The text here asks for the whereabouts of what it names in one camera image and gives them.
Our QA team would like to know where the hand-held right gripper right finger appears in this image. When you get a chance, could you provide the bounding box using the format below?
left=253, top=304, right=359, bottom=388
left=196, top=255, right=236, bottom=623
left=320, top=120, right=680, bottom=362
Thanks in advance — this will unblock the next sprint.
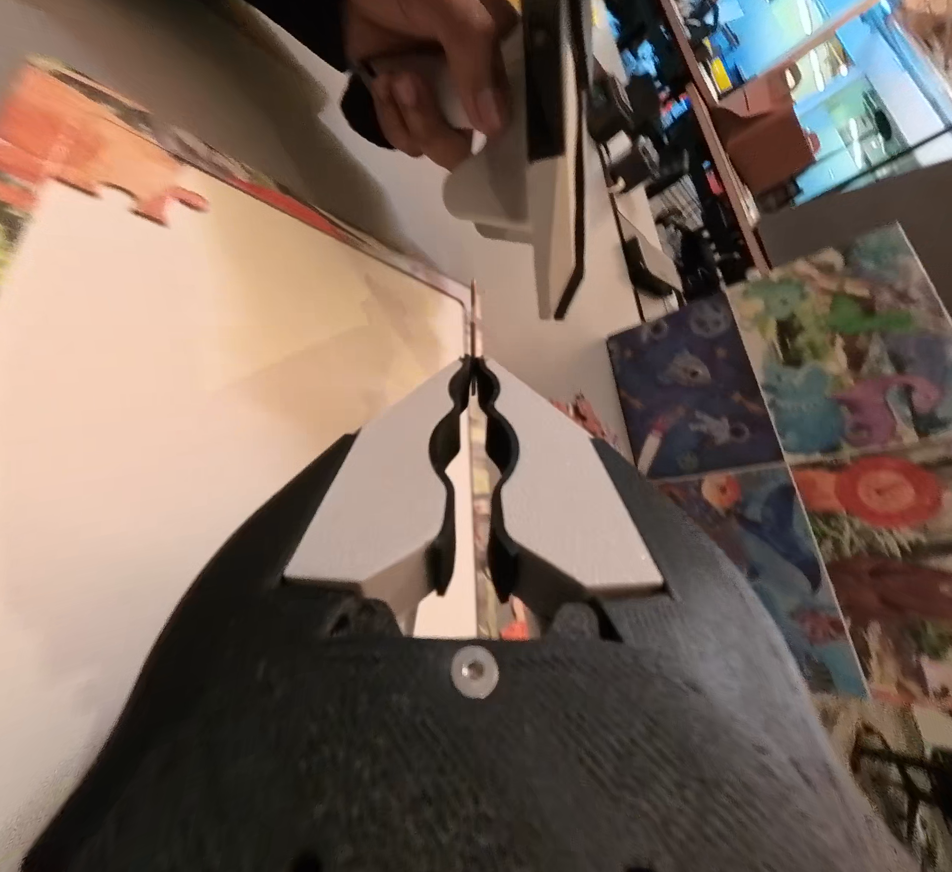
left=475, top=359, right=666, bottom=623

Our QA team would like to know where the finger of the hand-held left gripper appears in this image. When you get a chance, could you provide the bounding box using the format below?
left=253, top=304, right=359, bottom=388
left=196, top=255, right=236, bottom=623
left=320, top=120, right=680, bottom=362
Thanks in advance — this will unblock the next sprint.
left=560, top=0, right=597, bottom=322
left=444, top=0, right=580, bottom=322

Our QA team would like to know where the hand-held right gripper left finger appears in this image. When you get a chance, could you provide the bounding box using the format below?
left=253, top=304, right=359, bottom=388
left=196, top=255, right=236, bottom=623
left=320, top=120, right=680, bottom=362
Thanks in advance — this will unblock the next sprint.
left=283, top=357, right=475, bottom=620

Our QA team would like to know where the pile of jigsaw puzzle pieces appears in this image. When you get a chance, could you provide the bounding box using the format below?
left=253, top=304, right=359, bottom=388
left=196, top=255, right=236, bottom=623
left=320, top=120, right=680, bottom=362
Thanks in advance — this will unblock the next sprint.
left=554, top=394, right=620, bottom=443

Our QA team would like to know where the jigsaw puzzle frame board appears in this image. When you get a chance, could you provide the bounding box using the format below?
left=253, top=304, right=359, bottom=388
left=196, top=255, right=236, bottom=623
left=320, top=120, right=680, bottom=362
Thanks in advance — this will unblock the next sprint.
left=0, top=54, right=486, bottom=638

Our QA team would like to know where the orange corner jigsaw piece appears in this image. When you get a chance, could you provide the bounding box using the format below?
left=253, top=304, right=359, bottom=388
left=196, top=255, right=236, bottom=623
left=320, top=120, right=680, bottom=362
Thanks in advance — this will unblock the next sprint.
left=74, top=135, right=211, bottom=227

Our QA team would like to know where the person's left hand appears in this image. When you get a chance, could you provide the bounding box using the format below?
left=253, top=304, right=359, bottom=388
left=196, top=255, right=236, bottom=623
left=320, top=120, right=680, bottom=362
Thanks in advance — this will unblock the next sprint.
left=342, top=0, right=523, bottom=170

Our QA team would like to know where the illustrated cardboard puzzle box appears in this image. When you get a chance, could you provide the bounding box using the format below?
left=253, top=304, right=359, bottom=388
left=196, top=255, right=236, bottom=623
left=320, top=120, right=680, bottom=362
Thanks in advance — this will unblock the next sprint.
left=606, top=221, right=952, bottom=702

